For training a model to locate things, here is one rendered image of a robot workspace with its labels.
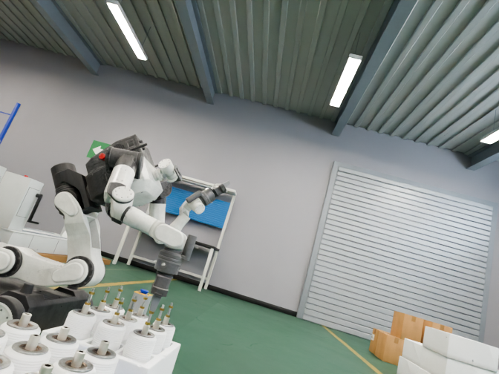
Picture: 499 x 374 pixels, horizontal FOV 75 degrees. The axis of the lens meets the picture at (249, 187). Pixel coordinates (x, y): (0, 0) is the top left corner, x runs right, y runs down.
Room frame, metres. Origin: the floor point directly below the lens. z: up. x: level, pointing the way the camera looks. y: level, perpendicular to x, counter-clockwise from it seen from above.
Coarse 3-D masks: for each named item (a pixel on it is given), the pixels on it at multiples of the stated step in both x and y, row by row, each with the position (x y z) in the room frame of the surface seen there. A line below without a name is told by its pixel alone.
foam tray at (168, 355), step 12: (84, 348) 1.19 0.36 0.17; (120, 348) 1.27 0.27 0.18; (168, 348) 1.43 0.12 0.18; (120, 360) 1.17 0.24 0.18; (132, 360) 1.19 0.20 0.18; (156, 360) 1.26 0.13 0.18; (168, 360) 1.40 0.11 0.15; (120, 372) 1.17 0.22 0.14; (132, 372) 1.17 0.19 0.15; (144, 372) 1.16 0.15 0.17; (156, 372) 1.27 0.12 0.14; (168, 372) 1.46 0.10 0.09
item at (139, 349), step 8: (128, 336) 1.23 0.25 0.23; (136, 336) 1.21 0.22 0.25; (128, 344) 1.21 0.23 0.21; (136, 344) 1.20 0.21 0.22; (144, 344) 1.20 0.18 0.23; (152, 344) 1.23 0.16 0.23; (128, 352) 1.21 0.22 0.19; (136, 352) 1.20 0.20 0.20; (144, 352) 1.21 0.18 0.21; (136, 360) 1.20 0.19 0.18; (144, 360) 1.22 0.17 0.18
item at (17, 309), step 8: (0, 296) 1.38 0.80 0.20; (8, 296) 1.41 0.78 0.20; (0, 304) 1.38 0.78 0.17; (8, 304) 1.37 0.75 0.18; (16, 304) 1.39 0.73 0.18; (0, 312) 1.39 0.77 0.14; (8, 312) 1.37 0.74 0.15; (16, 312) 1.37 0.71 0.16; (24, 312) 1.40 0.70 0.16; (0, 320) 1.39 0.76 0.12; (8, 320) 1.38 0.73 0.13
